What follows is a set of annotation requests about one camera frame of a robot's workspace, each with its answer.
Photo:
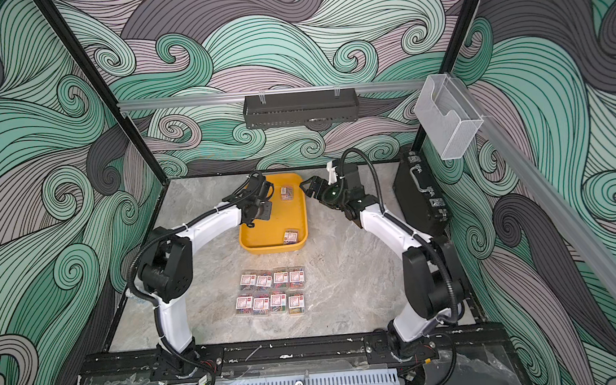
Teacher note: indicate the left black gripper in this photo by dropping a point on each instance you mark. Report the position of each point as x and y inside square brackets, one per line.
[268, 211]

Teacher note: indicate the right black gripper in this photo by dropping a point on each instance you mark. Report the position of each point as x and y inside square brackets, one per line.
[321, 192]

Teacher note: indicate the yellow plastic storage tray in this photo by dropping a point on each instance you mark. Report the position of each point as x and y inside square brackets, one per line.
[267, 236]

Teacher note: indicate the paper clip box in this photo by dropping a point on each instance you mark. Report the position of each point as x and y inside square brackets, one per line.
[264, 281]
[278, 303]
[281, 279]
[247, 282]
[286, 193]
[291, 236]
[297, 278]

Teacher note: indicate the paper clip box removed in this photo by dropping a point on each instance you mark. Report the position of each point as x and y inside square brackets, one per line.
[261, 305]
[244, 305]

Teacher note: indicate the paper clip box edge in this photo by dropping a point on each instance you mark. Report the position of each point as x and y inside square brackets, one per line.
[296, 303]

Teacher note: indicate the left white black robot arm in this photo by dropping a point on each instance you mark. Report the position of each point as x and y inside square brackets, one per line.
[162, 271]

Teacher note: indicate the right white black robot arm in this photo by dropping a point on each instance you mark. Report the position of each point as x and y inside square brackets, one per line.
[434, 294]

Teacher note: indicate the black briefcase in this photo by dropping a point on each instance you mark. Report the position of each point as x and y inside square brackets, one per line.
[419, 195]

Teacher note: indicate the black wall-mounted tray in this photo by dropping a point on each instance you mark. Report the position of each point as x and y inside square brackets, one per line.
[278, 110]

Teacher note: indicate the clear acrylic wall holder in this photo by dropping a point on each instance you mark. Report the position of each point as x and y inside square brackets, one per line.
[447, 112]

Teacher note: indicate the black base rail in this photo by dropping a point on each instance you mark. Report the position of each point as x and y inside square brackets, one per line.
[230, 360]

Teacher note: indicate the aluminium rail right wall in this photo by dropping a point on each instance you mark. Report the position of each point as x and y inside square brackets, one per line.
[565, 218]

